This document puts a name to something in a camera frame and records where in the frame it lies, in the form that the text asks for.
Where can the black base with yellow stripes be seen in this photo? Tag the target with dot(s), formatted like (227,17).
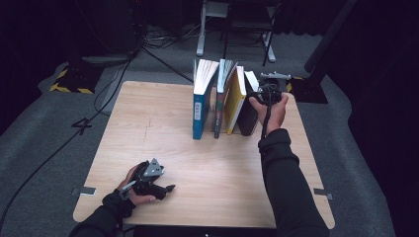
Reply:
(75,79)
(309,92)

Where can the person's left hand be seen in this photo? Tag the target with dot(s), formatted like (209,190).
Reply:
(126,182)

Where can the yellow book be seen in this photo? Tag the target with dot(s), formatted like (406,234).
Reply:
(234,105)

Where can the black book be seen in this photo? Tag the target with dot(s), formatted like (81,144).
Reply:
(248,118)

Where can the blue book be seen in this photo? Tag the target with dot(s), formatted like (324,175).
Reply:
(199,112)

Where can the red illustrated book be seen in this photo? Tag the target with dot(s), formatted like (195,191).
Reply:
(220,108)

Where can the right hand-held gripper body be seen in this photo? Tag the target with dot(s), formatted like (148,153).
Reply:
(271,92)

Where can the grey flat stand base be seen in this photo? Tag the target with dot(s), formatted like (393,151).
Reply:
(105,60)

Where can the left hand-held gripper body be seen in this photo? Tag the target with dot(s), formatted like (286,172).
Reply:
(145,182)

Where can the white desk frame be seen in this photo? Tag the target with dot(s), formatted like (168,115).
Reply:
(200,33)

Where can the clear acrylic book rack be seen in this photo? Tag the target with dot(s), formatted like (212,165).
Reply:
(209,125)

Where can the person's right hand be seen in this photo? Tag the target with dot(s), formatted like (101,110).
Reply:
(276,117)

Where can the grey tape strip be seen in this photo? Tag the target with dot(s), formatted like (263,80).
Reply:
(86,191)
(322,193)

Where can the black slanted pole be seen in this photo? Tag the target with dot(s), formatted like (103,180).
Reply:
(326,39)

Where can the black chair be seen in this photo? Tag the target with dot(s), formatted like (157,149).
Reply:
(250,24)

